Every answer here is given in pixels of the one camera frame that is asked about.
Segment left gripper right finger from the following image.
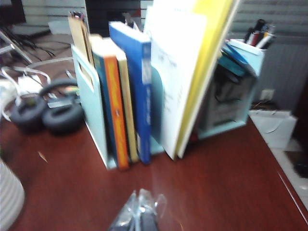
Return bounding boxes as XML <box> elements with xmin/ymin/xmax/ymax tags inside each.
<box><xmin>139</xmin><ymin>189</ymin><xmax>168</xmax><ymax>231</ymax></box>

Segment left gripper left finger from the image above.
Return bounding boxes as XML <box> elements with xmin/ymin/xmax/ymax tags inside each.
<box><xmin>108</xmin><ymin>190</ymin><xmax>141</xmax><ymax>231</ymax></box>

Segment blue book with white dots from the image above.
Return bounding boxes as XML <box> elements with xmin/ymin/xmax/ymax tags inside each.
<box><xmin>108</xmin><ymin>21</ymin><xmax>153</xmax><ymax>166</ymax></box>

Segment orange spine Human Compatible book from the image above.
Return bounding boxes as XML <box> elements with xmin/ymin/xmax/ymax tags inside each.
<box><xmin>91</xmin><ymin>33</ymin><xmax>130</xmax><ymax>171</ymax></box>

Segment light blue desk bookshelf organizer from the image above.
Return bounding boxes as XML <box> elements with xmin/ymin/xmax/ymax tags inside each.
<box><xmin>71</xmin><ymin>38</ymin><xmax>265</xmax><ymax>170</ymax></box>

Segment pale yellow paperback book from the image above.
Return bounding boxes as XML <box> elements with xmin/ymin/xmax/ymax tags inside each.
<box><xmin>116</xmin><ymin>51</ymin><xmax>140</xmax><ymax>163</ymax></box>

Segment black over-ear headphones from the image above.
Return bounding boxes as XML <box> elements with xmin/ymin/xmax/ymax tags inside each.
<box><xmin>9</xmin><ymin>78</ymin><xmax>84</xmax><ymax>134</ymax></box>

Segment white ribbed thermos jug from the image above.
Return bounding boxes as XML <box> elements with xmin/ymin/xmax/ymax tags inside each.
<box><xmin>0</xmin><ymin>157</ymin><xmax>26</xmax><ymax>231</ymax></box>

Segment lower organizer drawer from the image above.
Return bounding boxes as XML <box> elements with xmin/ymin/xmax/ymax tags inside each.
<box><xmin>206</xmin><ymin>103</ymin><xmax>243</xmax><ymax>126</ymax></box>

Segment organizer drawer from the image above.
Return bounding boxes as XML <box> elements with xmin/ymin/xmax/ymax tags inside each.
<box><xmin>211</xmin><ymin>79</ymin><xmax>251</xmax><ymax>104</ymax></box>
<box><xmin>206</xmin><ymin>103</ymin><xmax>243</xmax><ymax>126</ymax></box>

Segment leaning folders and books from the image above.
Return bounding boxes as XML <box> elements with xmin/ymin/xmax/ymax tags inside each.
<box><xmin>143</xmin><ymin>0</ymin><xmax>207</xmax><ymax>161</ymax></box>

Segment upper organizer drawer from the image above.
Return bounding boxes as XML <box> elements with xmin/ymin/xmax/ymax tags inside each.
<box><xmin>211</xmin><ymin>79</ymin><xmax>251</xmax><ymax>104</ymax></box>

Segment white paper bag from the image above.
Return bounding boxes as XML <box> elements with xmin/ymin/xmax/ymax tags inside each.
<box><xmin>247</xmin><ymin>109</ymin><xmax>298</xmax><ymax>150</ymax></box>

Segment white power strip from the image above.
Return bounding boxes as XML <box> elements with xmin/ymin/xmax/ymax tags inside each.
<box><xmin>18</xmin><ymin>75</ymin><xmax>45</xmax><ymax>96</ymax></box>

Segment yellow document folder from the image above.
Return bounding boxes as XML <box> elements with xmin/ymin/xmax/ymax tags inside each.
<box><xmin>175</xmin><ymin>0</ymin><xmax>241</xmax><ymax>159</ymax></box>

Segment teal notebook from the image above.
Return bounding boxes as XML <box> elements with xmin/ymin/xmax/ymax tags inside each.
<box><xmin>220</xmin><ymin>43</ymin><xmax>246</xmax><ymax>77</ymax></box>

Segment light blue paper booklet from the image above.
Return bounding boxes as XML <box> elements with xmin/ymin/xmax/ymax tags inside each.
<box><xmin>225</xmin><ymin>39</ymin><xmax>257</xmax><ymax>77</ymax></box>

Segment tan cardboard envelope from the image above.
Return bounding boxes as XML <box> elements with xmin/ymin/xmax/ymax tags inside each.
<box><xmin>68</xmin><ymin>14</ymin><xmax>95</xmax><ymax>69</ymax></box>

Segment red pen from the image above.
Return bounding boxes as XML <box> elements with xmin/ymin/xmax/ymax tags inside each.
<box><xmin>249</xmin><ymin>31</ymin><xmax>260</xmax><ymax>46</ymax></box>

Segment white pen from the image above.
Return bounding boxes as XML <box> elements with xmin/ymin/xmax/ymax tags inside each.
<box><xmin>255</xmin><ymin>33</ymin><xmax>275</xmax><ymax>50</ymax></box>

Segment black marker pen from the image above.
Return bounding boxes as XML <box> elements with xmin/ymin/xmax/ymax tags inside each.
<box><xmin>244</xmin><ymin>19</ymin><xmax>267</xmax><ymax>44</ymax></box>

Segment white wall outlet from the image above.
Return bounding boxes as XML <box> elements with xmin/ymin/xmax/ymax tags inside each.
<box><xmin>260</xmin><ymin>89</ymin><xmax>275</xmax><ymax>101</ymax></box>

